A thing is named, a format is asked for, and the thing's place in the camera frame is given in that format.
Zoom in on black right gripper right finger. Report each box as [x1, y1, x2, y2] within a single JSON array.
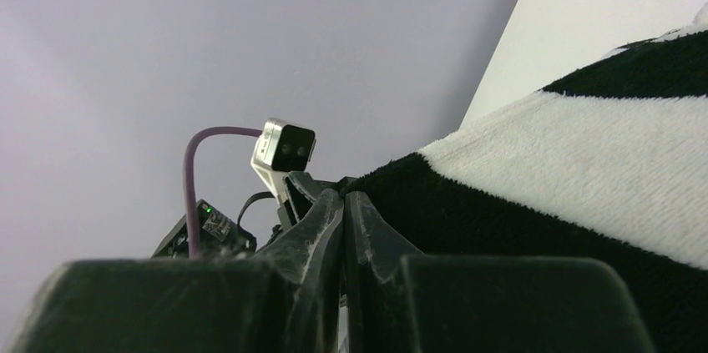
[[345, 192, 655, 352]]

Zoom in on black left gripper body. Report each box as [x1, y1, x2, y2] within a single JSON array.
[[151, 172, 355, 259]]

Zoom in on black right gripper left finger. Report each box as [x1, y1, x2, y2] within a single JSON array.
[[11, 189, 343, 352]]

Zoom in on black white striped pillowcase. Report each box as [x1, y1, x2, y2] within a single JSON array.
[[351, 9, 707, 352]]

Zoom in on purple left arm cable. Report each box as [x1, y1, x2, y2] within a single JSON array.
[[181, 124, 265, 259]]

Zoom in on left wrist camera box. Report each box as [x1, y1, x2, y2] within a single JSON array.
[[250, 118, 316, 173]]

